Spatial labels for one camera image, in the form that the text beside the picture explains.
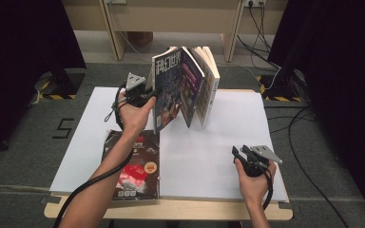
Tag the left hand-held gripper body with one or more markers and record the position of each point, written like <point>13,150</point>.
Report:
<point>136,93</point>

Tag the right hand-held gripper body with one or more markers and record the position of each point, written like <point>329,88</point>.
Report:
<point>255,166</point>

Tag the purple science fiction magazine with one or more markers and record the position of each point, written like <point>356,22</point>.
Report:
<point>191,91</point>
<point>169,95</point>

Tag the person's right hand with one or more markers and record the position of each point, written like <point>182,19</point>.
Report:
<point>255,190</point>

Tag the person's left hand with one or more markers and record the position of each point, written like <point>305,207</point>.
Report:
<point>136,118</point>

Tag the light wooden table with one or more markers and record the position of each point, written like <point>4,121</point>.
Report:
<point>202,212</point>

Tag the black stand base striped tape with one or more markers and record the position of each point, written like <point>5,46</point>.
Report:
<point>66,84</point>
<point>285,88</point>

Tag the beige wooden desk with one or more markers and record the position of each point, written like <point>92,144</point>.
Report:
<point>177,15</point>

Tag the black curtain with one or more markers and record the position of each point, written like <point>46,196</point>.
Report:
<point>345,79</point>
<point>19,63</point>

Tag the white power socket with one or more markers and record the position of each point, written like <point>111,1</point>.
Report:
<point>255,2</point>

